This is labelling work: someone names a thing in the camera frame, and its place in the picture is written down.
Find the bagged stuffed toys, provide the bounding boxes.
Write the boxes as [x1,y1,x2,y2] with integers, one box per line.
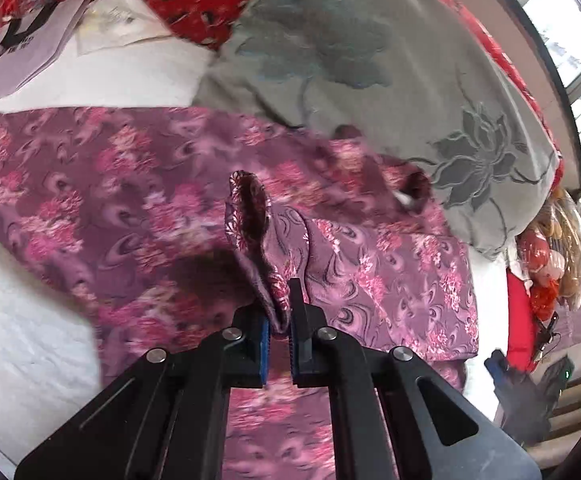
[517,186,581,322]

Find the purple floral blouse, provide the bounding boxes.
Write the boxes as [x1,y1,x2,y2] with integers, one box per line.
[0,107,478,479]

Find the clear plastic packet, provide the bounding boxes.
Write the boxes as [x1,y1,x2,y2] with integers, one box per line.
[76,0,171,55]

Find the white quilted mattress cover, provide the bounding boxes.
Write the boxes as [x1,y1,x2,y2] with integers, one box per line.
[0,29,509,480]

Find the grey floral pillow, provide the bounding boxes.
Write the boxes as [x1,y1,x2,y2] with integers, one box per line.
[195,0,559,258]

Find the red cushion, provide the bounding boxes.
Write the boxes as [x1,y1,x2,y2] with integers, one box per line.
[506,270,537,373]

